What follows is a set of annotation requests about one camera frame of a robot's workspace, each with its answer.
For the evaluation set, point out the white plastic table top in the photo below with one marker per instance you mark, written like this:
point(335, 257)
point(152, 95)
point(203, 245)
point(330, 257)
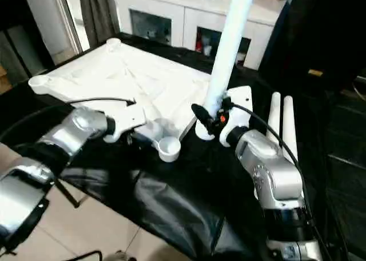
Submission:
point(114, 78)

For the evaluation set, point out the white plastic table leg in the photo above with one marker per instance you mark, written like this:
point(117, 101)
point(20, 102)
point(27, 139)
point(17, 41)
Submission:
point(290, 124)
point(275, 115)
point(228, 49)

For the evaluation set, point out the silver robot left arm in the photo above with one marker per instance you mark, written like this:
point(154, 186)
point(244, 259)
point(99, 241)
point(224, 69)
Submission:
point(57, 138)

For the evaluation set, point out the small white jar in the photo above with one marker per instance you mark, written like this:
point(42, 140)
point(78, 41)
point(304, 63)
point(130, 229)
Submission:
point(207, 49)
point(240, 56)

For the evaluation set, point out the red bottle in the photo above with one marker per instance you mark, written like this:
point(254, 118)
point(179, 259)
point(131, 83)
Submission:
point(198, 45)

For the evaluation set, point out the black work surface mat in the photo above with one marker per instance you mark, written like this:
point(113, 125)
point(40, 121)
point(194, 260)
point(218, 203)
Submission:
point(186, 209)

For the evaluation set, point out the white glass-door cabinet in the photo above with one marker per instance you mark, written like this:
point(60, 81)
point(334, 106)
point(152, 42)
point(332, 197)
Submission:
point(200, 12)

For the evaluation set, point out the small yellow label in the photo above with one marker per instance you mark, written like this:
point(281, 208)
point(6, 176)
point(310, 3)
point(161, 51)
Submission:
point(314, 72)

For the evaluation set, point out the brown round robot part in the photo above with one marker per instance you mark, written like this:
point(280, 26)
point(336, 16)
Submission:
point(121, 256)

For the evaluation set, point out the grey curtain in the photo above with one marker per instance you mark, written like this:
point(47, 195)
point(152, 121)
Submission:
point(98, 12)

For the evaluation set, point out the dark grey side cabinet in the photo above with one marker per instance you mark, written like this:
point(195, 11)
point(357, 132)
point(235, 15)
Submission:
point(23, 44)

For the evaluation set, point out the black backdrop cloth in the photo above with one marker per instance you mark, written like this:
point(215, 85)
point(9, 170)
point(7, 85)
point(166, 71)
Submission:
point(328, 29)

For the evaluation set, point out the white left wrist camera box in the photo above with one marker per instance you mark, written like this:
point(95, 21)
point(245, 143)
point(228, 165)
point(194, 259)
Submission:
point(128, 121)

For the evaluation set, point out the black folding table frame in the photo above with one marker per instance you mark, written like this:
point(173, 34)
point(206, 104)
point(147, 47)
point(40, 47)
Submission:
point(68, 194)

